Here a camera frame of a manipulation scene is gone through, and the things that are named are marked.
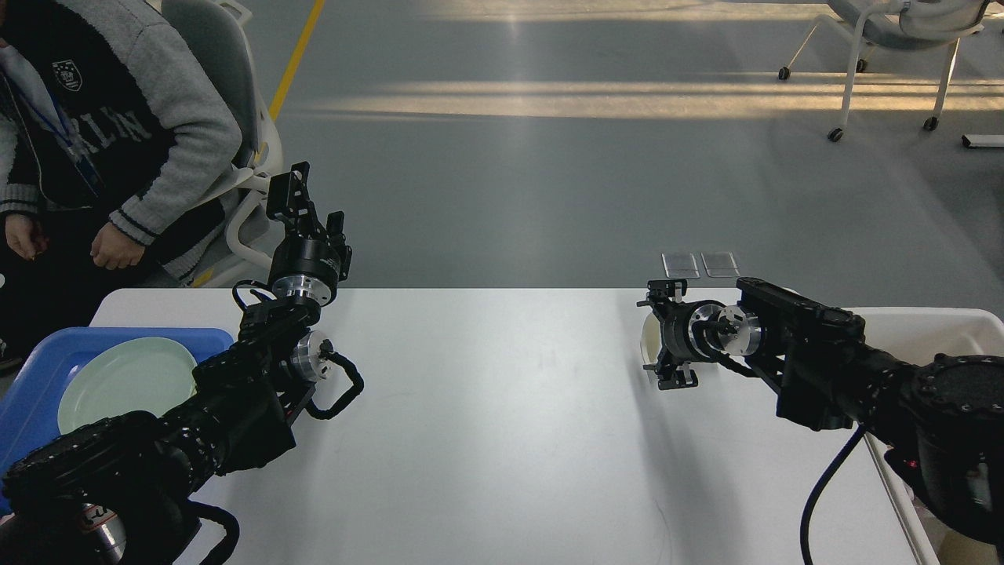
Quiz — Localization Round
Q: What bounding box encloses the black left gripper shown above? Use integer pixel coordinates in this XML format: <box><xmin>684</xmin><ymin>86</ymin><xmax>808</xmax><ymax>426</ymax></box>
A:
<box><xmin>266</xmin><ymin>162</ymin><xmax>351</xmax><ymax>307</ymax></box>

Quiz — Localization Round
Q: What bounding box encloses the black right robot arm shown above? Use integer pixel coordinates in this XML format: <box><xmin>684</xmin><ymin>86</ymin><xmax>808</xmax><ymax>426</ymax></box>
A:
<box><xmin>642</xmin><ymin>278</ymin><xmax>1003</xmax><ymax>564</ymax></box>

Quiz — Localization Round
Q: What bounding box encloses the white paper cup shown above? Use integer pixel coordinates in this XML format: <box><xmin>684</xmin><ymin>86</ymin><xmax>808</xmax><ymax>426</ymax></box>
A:
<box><xmin>639</xmin><ymin>312</ymin><xmax>663</xmax><ymax>373</ymax></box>

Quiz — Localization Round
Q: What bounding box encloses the white bar on floor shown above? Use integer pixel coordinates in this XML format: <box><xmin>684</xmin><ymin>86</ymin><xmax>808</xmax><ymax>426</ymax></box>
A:
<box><xmin>961</xmin><ymin>133</ymin><xmax>1004</xmax><ymax>149</ymax></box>

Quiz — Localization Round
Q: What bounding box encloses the person's right hand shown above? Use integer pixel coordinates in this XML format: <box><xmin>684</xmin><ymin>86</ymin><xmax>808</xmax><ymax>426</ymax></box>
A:
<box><xmin>4</xmin><ymin>213</ymin><xmax>48</xmax><ymax>261</ymax></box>

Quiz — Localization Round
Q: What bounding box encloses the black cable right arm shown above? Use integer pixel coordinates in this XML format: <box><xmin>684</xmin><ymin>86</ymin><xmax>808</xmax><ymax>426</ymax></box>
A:
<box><xmin>799</xmin><ymin>423</ymin><xmax>868</xmax><ymax>565</ymax></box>

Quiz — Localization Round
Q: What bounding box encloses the grey white office chair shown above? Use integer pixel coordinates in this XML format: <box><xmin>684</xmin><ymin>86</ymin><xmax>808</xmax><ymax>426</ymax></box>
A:
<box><xmin>158</xmin><ymin>1</ymin><xmax>284</xmax><ymax>287</ymax></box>

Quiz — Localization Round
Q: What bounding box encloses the seated person in grey cardigan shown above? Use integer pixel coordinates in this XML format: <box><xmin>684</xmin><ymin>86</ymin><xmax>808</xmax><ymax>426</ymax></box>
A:
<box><xmin>1</xmin><ymin>1</ymin><xmax>242</xmax><ymax>370</ymax></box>

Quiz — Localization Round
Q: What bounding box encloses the blue plastic tray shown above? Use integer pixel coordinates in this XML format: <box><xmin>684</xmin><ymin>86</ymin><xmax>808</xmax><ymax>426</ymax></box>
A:
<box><xmin>2</xmin><ymin>326</ymin><xmax>233</xmax><ymax>472</ymax></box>

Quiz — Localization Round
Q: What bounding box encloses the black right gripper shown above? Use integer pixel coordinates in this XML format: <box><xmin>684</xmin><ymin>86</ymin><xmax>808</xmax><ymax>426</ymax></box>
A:
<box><xmin>637</xmin><ymin>279</ymin><xmax>725</xmax><ymax>391</ymax></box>

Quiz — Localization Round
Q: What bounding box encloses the white plastic bin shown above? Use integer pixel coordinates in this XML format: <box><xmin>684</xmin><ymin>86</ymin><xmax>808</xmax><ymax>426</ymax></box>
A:
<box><xmin>856</xmin><ymin>307</ymin><xmax>1003</xmax><ymax>564</ymax></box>

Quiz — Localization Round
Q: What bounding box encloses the person's left hand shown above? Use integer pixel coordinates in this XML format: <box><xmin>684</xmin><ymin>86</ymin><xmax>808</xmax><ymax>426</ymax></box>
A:
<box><xmin>90</xmin><ymin>222</ymin><xmax>146</xmax><ymax>271</ymax></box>

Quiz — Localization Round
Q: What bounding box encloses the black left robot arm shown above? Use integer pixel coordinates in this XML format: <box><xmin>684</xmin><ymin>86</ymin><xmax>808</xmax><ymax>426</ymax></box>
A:
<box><xmin>2</xmin><ymin>162</ymin><xmax>365</xmax><ymax>564</ymax></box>

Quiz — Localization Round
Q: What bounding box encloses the clear floor plate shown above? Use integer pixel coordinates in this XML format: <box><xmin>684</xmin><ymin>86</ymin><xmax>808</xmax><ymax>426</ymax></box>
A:
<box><xmin>662</xmin><ymin>253</ymin><xmax>700</xmax><ymax>279</ymax></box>
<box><xmin>700</xmin><ymin>253</ymin><xmax>741</xmax><ymax>278</ymax></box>

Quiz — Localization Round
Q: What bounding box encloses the pale green plate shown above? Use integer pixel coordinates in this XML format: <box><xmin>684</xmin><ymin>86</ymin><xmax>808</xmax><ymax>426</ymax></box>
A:
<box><xmin>56</xmin><ymin>337</ymin><xmax>196</xmax><ymax>434</ymax></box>

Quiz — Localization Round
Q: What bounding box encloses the white rolling chair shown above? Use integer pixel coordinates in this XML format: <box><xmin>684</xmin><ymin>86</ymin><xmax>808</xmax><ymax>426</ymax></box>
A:
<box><xmin>777</xmin><ymin>1</ymin><xmax>991</xmax><ymax>143</ymax></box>

